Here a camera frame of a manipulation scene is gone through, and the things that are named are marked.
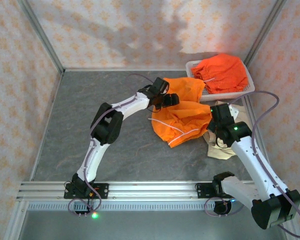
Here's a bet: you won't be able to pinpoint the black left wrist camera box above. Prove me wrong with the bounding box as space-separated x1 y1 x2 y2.
151 76 170 96

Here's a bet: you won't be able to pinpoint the black round cable hub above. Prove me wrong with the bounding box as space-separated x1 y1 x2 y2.
213 199 234 216

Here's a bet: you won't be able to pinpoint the aluminium frame corner post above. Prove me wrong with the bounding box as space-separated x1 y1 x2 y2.
243 0 289 68
16 0 66 75

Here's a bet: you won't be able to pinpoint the beige shorts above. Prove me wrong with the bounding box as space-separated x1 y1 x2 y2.
202 99 247 161

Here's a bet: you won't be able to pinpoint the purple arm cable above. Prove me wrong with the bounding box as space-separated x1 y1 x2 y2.
67 73 156 216
204 91 300 238

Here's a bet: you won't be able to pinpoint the light orange shorts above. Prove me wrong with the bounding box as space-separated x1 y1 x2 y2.
149 76 214 149

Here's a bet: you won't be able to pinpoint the white plastic mesh basket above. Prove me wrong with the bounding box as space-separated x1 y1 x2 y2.
185 59 256 102

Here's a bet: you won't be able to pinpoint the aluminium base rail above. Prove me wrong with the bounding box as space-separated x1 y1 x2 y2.
16 181 290 201

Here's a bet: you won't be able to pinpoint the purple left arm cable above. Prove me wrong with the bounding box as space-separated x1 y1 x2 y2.
67 73 156 216

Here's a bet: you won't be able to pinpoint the small lit status connector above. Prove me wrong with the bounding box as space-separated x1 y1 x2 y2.
74 210 101 221

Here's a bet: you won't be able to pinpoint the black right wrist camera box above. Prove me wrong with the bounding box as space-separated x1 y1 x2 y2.
210 104 236 126

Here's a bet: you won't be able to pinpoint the slotted grey cable duct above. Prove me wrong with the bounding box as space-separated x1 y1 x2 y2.
27 201 282 212

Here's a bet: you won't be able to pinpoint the grey metal lower panel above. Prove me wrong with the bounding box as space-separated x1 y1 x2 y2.
17 209 290 240

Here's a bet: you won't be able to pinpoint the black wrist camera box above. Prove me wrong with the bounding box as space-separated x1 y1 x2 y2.
210 104 236 126
151 76 170 96

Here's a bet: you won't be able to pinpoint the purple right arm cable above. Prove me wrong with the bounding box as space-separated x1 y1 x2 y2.
204 91 300 238

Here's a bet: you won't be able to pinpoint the red-orange shorts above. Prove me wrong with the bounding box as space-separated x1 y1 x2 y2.
190 52 249 95

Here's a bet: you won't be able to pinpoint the aluminium lower frame post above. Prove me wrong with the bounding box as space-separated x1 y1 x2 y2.
3 199 28 240
277 199 300 240

